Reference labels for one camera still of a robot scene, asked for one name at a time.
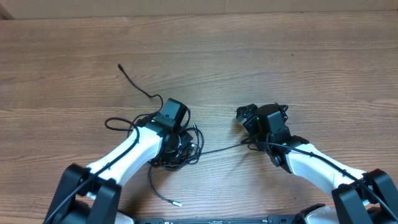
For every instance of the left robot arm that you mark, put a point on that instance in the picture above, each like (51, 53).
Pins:
(91, 194)

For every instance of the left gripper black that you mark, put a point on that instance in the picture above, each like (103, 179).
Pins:
(186, 137)

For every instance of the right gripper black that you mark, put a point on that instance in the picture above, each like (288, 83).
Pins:
(250, 125)

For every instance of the cardboard back panel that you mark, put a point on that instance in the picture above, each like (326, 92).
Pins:
(56, 9)

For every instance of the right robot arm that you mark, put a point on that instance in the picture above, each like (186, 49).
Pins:
(358, 196)

